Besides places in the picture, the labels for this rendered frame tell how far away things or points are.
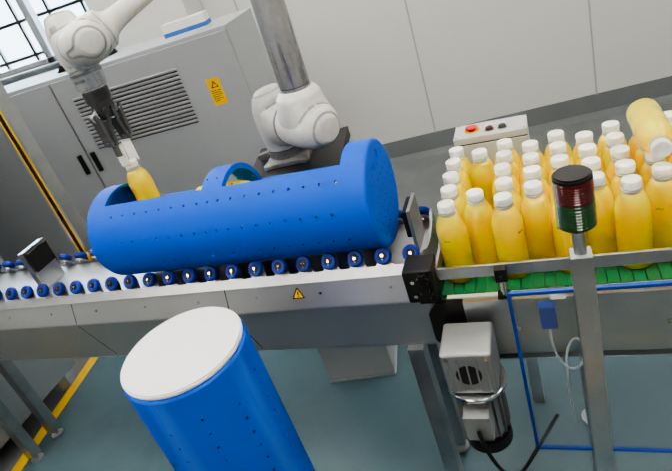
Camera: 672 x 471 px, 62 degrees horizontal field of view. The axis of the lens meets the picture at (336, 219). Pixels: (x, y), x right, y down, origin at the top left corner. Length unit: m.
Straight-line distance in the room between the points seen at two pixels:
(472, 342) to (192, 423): 0.61
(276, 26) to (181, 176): 1.75
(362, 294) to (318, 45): 2.93
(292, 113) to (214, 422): 0.98
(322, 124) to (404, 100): 2.52
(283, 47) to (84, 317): 1.09
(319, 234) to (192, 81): 1.85
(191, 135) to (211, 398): 2.20
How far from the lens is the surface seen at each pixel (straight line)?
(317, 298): 1.53
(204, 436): 1.25
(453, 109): 4.29
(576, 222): 1.00
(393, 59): 4.17
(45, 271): 2.21
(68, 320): 2.09
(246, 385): 1.24
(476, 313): 1.34
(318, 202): 1.36
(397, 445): 2.25
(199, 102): 3.13
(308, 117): 1.77
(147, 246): 1.66
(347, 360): 2.46
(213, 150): 3.21
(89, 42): 1.52
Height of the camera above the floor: 1.72
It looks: 27 degrees down
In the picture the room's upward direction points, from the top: 19 degrees counter-clockwise
